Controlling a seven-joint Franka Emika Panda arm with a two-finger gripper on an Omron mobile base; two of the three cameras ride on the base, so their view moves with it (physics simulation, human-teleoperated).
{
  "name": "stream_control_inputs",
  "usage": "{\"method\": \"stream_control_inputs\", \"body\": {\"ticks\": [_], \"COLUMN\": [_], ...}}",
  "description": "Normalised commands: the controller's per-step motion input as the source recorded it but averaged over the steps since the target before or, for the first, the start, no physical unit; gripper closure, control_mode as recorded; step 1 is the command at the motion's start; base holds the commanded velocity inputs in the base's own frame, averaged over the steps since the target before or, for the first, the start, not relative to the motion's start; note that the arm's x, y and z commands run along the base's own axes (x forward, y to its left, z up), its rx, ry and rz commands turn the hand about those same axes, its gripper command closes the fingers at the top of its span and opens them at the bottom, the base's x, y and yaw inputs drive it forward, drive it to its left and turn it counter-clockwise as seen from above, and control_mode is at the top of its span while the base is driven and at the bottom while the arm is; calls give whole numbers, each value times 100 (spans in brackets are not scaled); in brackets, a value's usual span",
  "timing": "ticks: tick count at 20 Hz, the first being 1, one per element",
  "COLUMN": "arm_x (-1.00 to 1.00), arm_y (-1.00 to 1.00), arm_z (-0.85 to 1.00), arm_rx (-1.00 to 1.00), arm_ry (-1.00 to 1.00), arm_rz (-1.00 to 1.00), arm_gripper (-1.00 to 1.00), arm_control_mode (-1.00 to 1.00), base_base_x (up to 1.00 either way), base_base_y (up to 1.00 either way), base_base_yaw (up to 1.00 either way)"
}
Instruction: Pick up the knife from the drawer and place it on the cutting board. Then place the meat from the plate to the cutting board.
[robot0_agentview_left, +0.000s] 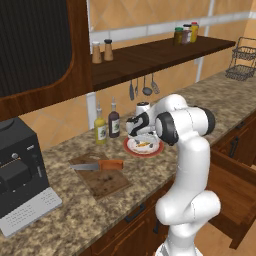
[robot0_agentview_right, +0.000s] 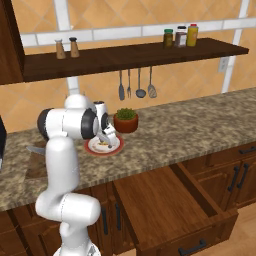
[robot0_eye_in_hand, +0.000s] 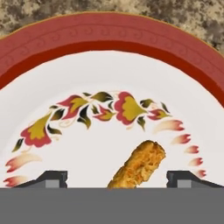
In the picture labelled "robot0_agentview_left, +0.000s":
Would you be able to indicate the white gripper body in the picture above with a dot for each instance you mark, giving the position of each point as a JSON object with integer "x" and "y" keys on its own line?
{"x": 144, "y": 136}

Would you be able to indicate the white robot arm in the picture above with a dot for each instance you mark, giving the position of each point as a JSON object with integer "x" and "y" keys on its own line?
{"x": 190, "y": 156}

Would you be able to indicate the orange piece of meat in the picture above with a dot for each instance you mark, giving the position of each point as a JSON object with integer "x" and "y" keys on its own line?
{"x": 143, "y": 144}

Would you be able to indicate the red rimmed white plate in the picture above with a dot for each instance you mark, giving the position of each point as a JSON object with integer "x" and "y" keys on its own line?
{"x": 128, "y": 148}

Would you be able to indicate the brown wooden cutting board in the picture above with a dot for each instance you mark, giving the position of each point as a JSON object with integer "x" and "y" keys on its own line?
{"x": 106, "y": 181}

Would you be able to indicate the wooden drawer front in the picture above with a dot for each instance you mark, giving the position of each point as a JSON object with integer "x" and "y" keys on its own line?
{"x": 140, "y": 205}
{"x": 248, "y": 120}

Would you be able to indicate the open wooden drawer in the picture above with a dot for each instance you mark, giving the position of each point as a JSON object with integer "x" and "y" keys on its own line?
{"x": 233, "y": 196}

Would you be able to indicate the dark purple bottle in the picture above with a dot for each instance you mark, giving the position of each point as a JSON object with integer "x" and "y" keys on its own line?
{"x": 114, "y": 125}

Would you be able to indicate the yellow bottle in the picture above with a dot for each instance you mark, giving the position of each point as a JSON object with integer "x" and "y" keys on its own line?
{"x": 100, "y": 128}

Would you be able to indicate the grey hanging spatula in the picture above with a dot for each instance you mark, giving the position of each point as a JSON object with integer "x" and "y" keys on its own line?
{"x": 131, "y": 90}

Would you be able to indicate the grey hanging ladle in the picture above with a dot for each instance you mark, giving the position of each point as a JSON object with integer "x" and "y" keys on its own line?
{"x": 146, "y": 88}

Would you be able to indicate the grey hanging fork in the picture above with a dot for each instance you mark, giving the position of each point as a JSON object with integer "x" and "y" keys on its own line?
{"x": 136, "y": 88}

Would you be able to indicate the grey hanging slotted turner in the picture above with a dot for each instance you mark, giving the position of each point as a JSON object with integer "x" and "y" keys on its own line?
{"x": 154, "y": 85}

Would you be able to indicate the brown shaker with black cap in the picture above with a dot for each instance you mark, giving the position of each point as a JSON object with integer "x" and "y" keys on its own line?
{"x": 108, "y": 50}

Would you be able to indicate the brown shaker with white cap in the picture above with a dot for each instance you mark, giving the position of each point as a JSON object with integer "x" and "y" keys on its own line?
{"x": 96, "y": 53}

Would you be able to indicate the wooden cupboard door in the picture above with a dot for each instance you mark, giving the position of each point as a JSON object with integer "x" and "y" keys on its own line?
{"x": 133, "y": 238}
{"x": 246, "y": 146}

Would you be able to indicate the green jar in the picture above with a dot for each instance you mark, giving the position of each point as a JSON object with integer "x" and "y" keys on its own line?
{"x": 178, "y": 36}

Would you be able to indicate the dark red jar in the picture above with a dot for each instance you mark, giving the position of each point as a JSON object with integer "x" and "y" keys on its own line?
{"x": 186, "y": 34}

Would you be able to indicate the yellow jar with red lid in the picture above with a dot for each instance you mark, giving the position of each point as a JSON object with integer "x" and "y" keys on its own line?
{"x": 194, "y": 32}

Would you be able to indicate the black coffee machine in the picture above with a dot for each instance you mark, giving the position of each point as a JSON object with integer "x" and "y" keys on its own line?
{"x": 20, "y": 166}

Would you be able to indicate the dark wooden wall shelf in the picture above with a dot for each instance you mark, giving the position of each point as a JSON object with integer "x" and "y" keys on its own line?
{"x": 146, "y": 60}

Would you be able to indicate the dark wooden wall cupboard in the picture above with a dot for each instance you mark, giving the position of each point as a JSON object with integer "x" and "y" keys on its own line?
{"x": 40, "y": 50}

